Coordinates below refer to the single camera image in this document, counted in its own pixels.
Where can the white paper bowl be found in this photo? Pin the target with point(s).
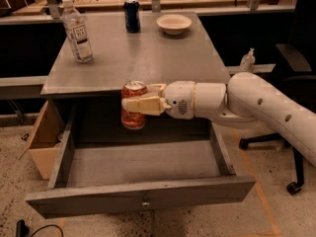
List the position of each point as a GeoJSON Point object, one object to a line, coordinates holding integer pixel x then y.
{"type": "Point", "coordinates": [174, 24]}

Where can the blue soda can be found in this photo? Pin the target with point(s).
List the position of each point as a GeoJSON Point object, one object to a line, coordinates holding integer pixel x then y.
{"type": "Point", "coordinates": [131, 12]}

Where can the grey open top drawer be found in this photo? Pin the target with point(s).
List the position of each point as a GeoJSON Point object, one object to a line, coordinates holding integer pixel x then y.
{"type": "Point", "coordinates": [97, 178]}

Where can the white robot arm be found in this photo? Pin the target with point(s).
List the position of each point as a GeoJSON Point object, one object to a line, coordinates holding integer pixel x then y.
{"type": "Point", "coordinates": [239, 103]}

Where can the cardboard box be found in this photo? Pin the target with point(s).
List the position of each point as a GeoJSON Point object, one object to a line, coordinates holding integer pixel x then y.
{"type": "Point", "coordinates": [44, 141]}

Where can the hand sanitizer pump bottle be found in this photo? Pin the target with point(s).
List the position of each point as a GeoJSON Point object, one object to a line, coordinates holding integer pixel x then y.
{"type": "Point", "coordinates": [248, 61]}

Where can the clear plastic water bottle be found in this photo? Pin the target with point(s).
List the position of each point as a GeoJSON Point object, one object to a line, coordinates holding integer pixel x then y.
{"type": "Point", "coordinates": [75, 28]}

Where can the black office chair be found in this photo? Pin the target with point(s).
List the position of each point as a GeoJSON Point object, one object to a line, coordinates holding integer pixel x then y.
{"type": "Point", "coordinates": [294, 76]}

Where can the grey metal rail shelf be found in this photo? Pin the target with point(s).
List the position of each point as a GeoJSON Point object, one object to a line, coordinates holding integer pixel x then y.
{"type": "Point", "coordinates": [260, 69]}

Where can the red coke can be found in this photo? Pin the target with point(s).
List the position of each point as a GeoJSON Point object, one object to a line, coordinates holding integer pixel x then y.
{"type": "Point", "coordinates": [133, 88]}

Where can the grey cabinet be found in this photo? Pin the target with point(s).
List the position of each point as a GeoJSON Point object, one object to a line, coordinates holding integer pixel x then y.
{"type": "Point", "coordinates": [149, 56]}

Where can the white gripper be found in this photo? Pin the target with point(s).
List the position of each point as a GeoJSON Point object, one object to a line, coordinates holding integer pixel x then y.
{"type": "Point", "coordinates": [180, 99]}

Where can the metal drawer knob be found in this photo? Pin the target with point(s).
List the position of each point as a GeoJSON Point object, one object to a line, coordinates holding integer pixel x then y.
{"type": "Point", "coordinates": [145, 202]}

